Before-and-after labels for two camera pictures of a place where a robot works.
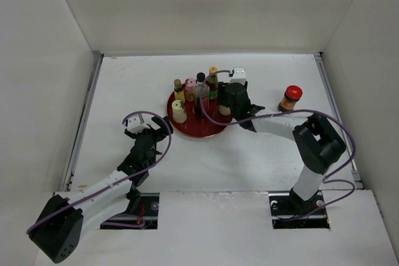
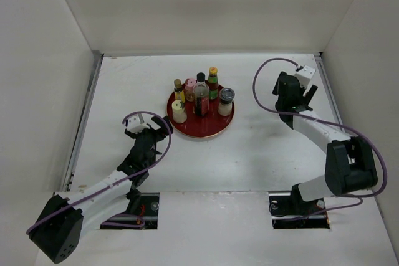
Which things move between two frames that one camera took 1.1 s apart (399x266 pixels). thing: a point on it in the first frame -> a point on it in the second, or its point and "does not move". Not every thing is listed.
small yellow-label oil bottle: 178,93 does not move
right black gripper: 221,93 -> 309,95
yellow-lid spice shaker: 178,113 does not move
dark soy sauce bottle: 205,95 does not move
